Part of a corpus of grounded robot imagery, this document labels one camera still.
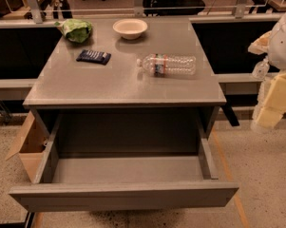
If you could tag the green chip bag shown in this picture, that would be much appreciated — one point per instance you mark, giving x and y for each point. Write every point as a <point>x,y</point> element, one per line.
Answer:
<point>75,30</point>

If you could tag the dark blue snack bar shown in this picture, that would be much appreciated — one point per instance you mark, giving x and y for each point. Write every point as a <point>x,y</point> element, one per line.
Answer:
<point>92,56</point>

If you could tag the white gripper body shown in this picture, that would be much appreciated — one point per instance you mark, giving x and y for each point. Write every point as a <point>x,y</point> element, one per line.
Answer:
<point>282,47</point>

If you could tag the grey side shelf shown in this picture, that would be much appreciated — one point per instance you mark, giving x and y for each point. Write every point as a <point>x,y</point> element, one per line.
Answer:
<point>15,89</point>
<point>234,84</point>

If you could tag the black office chair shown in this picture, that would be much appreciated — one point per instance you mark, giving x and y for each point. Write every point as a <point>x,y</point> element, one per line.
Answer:
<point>172,0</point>

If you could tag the clear hand sanitizer bottle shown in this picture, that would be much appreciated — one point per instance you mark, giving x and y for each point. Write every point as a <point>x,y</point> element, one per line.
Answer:
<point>261,69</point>

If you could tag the white paper bowl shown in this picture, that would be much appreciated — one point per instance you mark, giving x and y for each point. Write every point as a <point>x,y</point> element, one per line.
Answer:
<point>130,29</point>

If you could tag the clear plastic water bottle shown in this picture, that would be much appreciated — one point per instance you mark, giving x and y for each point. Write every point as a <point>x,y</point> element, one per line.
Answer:
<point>161,65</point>

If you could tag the grey open top drawer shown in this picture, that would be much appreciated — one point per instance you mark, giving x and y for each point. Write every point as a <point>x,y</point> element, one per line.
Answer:
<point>125,160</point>

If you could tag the brown cardboard box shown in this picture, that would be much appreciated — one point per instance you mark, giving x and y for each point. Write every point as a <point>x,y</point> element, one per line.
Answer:
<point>29,145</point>

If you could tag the grey side shelf left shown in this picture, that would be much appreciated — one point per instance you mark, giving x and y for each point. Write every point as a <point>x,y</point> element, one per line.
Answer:
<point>15,89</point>

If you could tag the metal railing with posts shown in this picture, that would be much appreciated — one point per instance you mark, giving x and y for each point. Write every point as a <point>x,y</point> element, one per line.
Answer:
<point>213,12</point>

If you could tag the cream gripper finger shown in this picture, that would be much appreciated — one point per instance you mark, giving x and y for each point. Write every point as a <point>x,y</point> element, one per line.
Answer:
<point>261,44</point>
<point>271,102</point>

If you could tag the grey side shelf right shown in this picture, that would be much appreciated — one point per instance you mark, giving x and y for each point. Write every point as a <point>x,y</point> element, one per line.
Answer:
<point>234,84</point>

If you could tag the grey cabinet desk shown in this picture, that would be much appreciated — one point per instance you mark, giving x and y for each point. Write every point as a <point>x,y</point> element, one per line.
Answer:
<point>66,83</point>

